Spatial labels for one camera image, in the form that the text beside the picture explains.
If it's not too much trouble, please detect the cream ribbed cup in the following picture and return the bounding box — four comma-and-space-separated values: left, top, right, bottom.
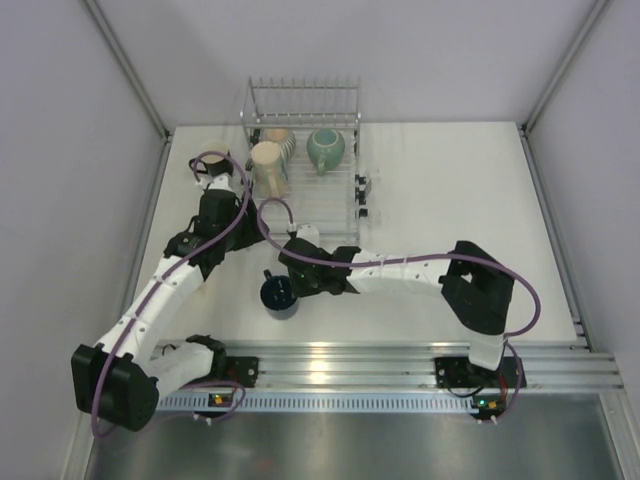
260, 128, 297, 162

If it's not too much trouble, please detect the aluminium mounting rail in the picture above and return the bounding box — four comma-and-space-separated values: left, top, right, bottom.
227, 342, 623, 393

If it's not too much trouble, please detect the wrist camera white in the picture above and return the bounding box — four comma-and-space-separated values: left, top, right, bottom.
195, 173, 234, 192
287, 223, 320, 246

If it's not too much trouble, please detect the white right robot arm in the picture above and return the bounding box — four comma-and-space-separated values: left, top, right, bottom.
278, 236, 514, 386

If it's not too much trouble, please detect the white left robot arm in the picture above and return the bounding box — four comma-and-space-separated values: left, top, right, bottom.
71, 174, 249, 438

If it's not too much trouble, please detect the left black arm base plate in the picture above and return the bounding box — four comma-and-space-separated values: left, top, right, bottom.
212, 356, 259, 388

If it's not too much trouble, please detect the purple cable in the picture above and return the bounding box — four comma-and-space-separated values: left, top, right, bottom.
90, 152, 251, 437
257, 197, 542, 416

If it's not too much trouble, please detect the tall cream painted mug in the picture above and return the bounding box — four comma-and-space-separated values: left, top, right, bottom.
250, 141, 289, 198

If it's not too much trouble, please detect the black mug cream interior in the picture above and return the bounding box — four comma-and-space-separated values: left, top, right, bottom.
188, 140, 234, 181

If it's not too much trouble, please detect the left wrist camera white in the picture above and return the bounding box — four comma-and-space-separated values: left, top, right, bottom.
195, 173, 234, 192

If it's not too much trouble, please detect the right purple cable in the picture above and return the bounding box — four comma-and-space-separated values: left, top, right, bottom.
257, 197, 542, 416

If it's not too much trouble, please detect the dark blue mug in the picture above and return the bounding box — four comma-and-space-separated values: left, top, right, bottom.
259, 270, 299, 321

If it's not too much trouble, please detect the green ceramic mug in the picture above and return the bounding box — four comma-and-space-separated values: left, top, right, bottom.
306, 128, 346, 176

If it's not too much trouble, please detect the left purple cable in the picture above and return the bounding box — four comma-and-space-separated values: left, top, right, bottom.
90, 152, 251, 437

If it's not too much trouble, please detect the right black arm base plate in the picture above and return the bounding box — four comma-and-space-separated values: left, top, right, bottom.
434, 356, 527, 398

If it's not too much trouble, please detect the grey slotted cable duct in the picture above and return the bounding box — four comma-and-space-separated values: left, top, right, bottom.
157, 390, 478, 414

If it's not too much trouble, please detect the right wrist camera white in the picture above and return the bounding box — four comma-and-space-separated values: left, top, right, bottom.
287, 223, 320, 246

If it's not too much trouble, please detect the clear acrylic dish rack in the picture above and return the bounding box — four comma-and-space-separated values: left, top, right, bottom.
240, 76, 379, 245

